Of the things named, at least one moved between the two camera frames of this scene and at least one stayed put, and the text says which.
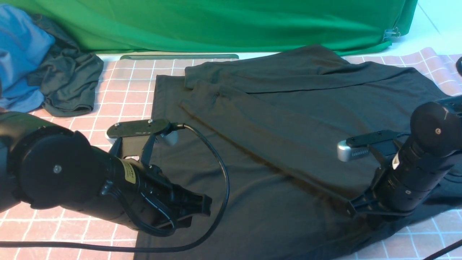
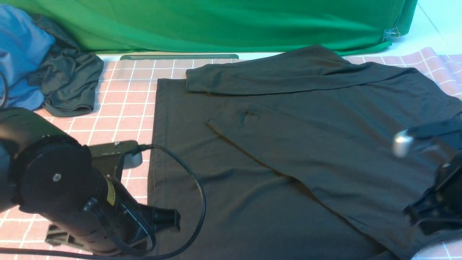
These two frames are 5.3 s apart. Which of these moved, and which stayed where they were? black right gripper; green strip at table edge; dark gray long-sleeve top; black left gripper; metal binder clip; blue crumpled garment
Moved: black right gripper; black left gripper
Stayed: blue crumpled garment; green strip at table edge; dark gray long-sleeve top; metal binder clip
